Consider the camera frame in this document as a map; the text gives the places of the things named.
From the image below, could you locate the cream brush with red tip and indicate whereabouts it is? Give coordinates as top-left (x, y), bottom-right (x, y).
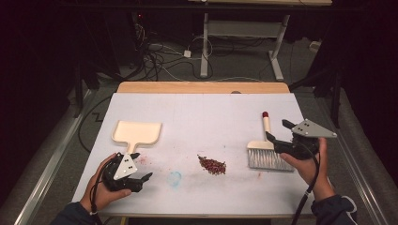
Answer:
top-left (246, 111), bottom-right (296, 173)

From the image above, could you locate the white desk frame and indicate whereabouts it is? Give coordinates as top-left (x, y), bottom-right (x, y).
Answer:
top-left (187, 0), bottom-right (333, 82)

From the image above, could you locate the metal floor rail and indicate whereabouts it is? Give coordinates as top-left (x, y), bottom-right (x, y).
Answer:
top-left (314, 95), bottom-right (390, 225)
top-left (13, 89), bottom-right (97, 225)

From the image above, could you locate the black floor cable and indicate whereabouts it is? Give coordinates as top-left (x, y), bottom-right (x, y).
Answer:
top-left (77, 95), bottom-right (113, 155)

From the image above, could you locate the right hand-held gripper cable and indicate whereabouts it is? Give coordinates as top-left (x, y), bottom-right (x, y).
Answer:
top-left (290, 140), bottom-right (322, 225)

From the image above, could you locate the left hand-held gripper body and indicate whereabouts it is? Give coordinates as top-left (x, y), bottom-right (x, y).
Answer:
top-left (100, 152), bottom-right (145, 193)

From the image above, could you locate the wooden table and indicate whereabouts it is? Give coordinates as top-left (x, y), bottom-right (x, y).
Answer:
top-left (69, 81), bottom-right (343, 219)

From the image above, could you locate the black stand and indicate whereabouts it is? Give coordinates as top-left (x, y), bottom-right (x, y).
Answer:
top-left (72, 57), bottom-right (101, 119)
top-left (289, 60), bottom-right (343, 129)

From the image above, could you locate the tangle of black floor cables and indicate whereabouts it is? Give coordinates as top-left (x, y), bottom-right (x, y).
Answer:
top-left (132, 22), bottom-right (215, 83)

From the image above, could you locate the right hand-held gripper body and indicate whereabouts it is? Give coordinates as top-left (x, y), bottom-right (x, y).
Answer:
top-left (274, 118), bottom-right (338, 161)

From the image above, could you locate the pile of red beans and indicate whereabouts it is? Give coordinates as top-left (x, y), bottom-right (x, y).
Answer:
top-left (196, 154), bottom-right (227, 176)

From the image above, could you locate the person's right hand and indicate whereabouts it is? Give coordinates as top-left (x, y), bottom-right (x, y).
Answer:
top-left (279, 137), bottom-right (336, 202)

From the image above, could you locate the hand-held gripper cable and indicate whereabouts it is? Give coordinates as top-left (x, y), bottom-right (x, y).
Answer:
top-left (89, 156), bottom-right (109, 225)
top-left (290, 140), bottom-right (322, 225)

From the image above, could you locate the white table cover board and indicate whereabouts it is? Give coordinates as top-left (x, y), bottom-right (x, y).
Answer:
top-left (69, 92), bottom-right (343, 218)

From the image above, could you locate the white box on floor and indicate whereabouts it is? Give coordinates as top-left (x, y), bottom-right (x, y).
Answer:
top-left (308, 39), bottom-right (322, 53)

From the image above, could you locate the person's left hand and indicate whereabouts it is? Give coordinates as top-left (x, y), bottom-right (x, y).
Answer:
top-left (79, 153), bottom-right (132, 214)

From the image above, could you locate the cream dustpan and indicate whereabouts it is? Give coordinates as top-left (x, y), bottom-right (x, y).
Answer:
top-left (111, 120), bottom-right (163, 155)

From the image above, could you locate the left hand-held gripper cable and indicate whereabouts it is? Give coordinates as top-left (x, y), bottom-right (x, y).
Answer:
top-left (89, 156), bottom-right (109, 225)

